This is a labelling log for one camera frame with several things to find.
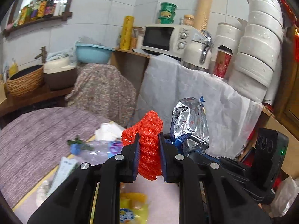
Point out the paisley patterned cloth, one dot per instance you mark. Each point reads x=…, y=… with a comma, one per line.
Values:
x=102, y=91

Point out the bamboo faucet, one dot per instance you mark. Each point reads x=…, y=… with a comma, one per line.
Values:
x=42, y=54

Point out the white microwave oven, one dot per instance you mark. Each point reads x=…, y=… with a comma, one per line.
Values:
x=156, y=39

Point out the white tissue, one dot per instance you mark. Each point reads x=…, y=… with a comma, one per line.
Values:
x=107, y=130

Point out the clear plastic bag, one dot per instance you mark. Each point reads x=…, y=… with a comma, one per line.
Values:
x=285, y=196

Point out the grey woven tablecloth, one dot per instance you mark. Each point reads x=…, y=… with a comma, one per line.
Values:
x=35, y=140

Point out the yellow snack bag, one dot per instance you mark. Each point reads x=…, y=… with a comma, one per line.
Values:
x=135, y=205

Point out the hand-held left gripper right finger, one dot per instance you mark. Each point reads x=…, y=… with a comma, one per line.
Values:
x=162, y=159

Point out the green leaves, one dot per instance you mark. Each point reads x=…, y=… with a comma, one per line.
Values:
x=77, y=142

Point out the clear plastic bottle blue label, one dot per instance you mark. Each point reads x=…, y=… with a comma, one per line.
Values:
x=98, y=151

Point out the yellow plastic bottle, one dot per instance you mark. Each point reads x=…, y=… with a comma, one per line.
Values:
x=13, y=68

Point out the green instant noodle bowl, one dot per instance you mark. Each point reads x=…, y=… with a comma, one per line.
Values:
x=166, y=18
x=168, y=7

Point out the light blue plastic basin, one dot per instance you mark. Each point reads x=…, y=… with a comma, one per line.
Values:
x=93, y=53

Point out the small blue cap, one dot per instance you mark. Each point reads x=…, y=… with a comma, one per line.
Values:
x=75, y=149

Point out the short stack of white tubs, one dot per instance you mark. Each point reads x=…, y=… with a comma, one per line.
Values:
x=226, y=35

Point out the red foam fruit net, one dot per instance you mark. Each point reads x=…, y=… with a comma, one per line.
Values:
x=147, y=130

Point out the silver foil snack bag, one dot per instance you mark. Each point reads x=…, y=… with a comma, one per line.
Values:
x=189, y=119

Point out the white cover cloth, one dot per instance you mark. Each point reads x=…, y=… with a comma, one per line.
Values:
x=186, y=84

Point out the red hanging knot ornament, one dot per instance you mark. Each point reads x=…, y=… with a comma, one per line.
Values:
x=286, y=7

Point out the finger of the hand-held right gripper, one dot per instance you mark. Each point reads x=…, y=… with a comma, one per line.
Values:
x=210, y=158

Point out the wooden wall shelf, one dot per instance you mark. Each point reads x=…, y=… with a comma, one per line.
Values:
x=35, y=22

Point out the light blue towel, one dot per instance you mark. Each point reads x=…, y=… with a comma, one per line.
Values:
x=60, y=54

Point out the wrapped stack of white bowls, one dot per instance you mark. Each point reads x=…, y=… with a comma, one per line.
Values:
x=257, y=39

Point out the red paper cup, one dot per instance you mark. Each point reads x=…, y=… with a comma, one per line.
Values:
x=222, y=63

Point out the tall stack of paper cups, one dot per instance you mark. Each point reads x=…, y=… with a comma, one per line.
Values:
x=204, y=7

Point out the wooden cabinet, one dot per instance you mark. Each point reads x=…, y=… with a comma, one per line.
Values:
x=126, y=67

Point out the brown and white container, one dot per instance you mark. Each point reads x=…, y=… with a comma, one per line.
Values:
x=58, y=77

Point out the white paper packet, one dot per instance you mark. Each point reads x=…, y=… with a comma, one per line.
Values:
x=63, y=170

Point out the small glass jar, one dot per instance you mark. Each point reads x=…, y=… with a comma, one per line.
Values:
x=136, y=38

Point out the jar with orange lid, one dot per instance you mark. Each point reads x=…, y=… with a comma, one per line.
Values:
x=188, y=20

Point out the yellow cling film box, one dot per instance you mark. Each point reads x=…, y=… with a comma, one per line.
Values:
x=126, y=32

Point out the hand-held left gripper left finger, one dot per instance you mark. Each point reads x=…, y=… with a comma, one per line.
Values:
x=136, y=159

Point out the wicker basket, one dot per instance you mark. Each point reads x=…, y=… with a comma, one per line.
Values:
x=23, y=84

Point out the row of condiment bottles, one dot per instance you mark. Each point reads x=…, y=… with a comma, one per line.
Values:
x=42, y=8

